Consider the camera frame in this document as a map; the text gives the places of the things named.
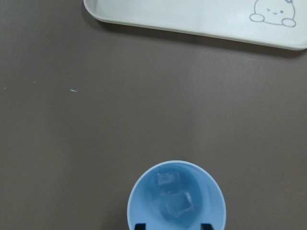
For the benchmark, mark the clear ice cube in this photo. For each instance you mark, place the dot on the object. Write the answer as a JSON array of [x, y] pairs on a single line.
[[175, 205], [168, 178]]

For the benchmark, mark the light blue cup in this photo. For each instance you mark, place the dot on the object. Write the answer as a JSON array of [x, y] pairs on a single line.
[[208, 199]]

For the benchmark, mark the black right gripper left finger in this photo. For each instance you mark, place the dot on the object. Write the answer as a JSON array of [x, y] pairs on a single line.
[[140, 226]]

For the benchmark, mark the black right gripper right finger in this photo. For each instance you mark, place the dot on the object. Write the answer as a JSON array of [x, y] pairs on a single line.
[[206, 226]]

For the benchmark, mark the white rabbit tray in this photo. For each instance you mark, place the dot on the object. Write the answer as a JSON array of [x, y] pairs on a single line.
[[276, 23]]

